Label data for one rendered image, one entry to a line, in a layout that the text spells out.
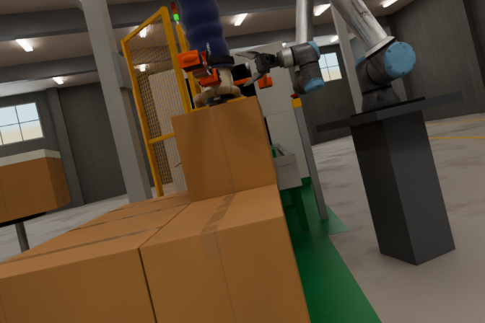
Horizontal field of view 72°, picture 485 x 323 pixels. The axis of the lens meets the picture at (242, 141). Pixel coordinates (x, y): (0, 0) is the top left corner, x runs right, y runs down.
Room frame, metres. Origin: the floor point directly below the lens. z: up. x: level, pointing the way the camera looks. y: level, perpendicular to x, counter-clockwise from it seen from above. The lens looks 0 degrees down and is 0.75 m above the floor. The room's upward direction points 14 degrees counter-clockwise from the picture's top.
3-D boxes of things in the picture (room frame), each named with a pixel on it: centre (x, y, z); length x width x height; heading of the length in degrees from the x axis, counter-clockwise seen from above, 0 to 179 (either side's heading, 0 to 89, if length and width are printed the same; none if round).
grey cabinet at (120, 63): (2.96, 0.90, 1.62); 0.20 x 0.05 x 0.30; 176
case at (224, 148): (1.78, 0.07, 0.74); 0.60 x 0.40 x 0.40; 175
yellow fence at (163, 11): (3.20, 0.69, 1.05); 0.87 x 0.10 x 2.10; 48
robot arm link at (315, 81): (1.50, -0.37, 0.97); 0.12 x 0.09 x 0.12; 7
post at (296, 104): (2.68, -0.50, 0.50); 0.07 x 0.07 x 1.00; 86
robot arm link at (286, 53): (1.50, -0.28, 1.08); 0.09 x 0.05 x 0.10; 176
